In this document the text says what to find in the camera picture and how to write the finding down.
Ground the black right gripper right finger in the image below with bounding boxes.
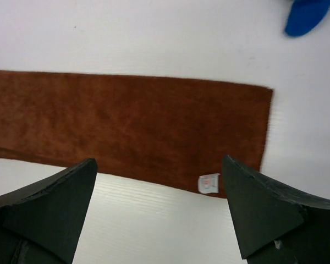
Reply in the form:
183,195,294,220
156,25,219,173
222,156,330,264

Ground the blue towel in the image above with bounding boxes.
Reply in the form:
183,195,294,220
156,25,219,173
284,0,330,37

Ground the brown towel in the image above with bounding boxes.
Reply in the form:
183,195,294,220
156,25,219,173
0,70,273,193

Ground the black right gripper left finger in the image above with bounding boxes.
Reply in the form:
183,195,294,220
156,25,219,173
0,158,97,263

